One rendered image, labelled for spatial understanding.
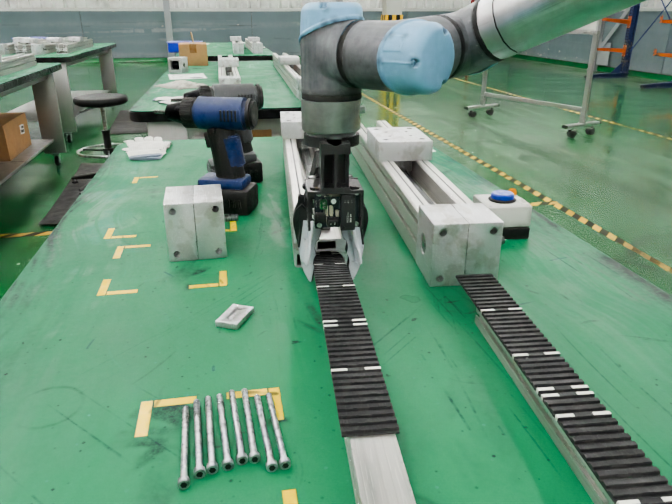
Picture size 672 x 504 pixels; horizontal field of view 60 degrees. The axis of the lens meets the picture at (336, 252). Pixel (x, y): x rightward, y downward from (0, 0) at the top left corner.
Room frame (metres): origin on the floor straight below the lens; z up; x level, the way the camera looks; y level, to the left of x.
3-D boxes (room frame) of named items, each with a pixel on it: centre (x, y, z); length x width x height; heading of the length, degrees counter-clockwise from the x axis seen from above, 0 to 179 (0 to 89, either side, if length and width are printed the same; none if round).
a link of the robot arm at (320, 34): (0.75, 0.00, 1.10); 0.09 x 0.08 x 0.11; 45
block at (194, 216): (0.91, 0.22, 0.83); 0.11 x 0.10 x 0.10; 103
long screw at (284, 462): (0.45, 0.06, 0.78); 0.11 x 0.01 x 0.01; 14
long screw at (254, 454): (0.46, 0.08, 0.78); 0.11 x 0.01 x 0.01; 13
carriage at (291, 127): (1.48, 0.08, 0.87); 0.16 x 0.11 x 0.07; 6
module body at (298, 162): (1.23, 0.06, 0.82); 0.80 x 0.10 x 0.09; 6
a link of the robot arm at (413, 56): (0.69, -0.08, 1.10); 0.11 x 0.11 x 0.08; 45
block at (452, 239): (0.81, -0.19, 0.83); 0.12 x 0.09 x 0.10; 96
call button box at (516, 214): (0.99, -0.28, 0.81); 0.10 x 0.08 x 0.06; 96
